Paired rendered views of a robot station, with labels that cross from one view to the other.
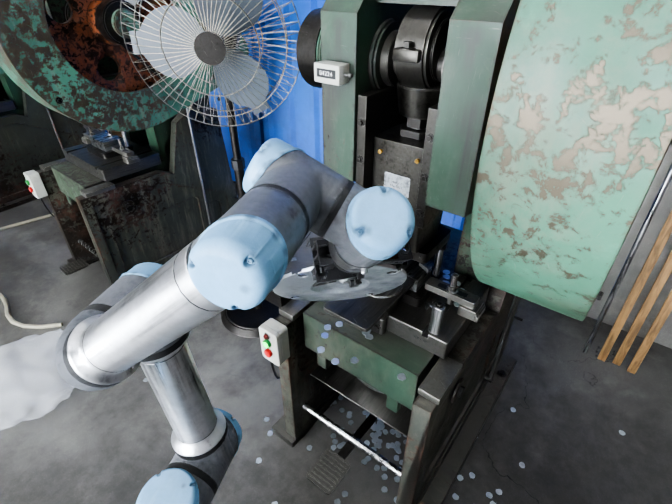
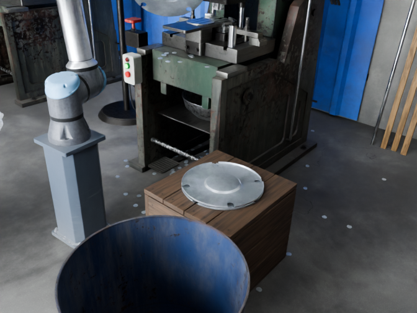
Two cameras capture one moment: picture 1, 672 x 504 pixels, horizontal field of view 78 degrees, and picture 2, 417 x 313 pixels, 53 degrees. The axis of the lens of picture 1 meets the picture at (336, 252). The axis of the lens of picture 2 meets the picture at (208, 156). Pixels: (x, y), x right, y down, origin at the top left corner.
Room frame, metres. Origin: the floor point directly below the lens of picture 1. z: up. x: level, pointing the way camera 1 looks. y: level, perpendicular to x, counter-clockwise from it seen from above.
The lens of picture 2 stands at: (-0.98, -0.23, 1.15)
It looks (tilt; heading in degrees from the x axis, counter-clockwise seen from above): 29 degrees down; 1
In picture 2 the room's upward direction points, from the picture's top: 2 degrees clockwise
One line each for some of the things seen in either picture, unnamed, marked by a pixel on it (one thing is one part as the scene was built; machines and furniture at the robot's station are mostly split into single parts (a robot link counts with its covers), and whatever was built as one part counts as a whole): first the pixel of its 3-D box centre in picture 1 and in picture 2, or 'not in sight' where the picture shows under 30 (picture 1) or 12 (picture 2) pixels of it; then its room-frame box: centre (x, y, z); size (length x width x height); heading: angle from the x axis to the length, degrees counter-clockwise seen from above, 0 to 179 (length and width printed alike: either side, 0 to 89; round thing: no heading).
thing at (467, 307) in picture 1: (455, 290); (248, 30); (0.90, -0.34, 0.76); 0.17 x 0.06 x 0.10; 53
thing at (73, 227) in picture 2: not in sight; (77, 187); (0.38, 0.32, 0.23); 0.19 x 0.19 x 0.45; 57
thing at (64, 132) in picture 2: not in sight; (67, 124); (0.38, 0.32, 0.50); 0.15 x 0.15 x 0.10
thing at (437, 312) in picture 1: (437, 317); (232, 35); (0.80, -0.26, 0.75); 0.03 x 0.03 x 0.10; 53
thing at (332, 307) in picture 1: (369, 309); (193, 38); (0.86, -0.09, 0.72); 0.25 x 0.14 x 0.14; 143
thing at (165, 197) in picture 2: not in sight; (219, 225); (0.26, -0.25, 0.18); 0.40 x 0.38 x 0.35; 142
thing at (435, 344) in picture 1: (400, 289); (217, 41); (1.00, -0.20, 0.68); 0.45 x 0.30 x 0.06; 53
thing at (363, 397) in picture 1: (392, 366); (215, 112); (1.01, -0.21, 0.31); 0.43 x 0.42 x 0.01; 53
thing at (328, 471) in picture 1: (368, 422); (196, 151); (0.90, -0.12, 0.14); 0.59 x 0.10 x 0.05; 143
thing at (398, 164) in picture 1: (404, 188); not in sight; (0.97, -0.18, 1.04); 0.17 x 0.15 x 0.30; 143
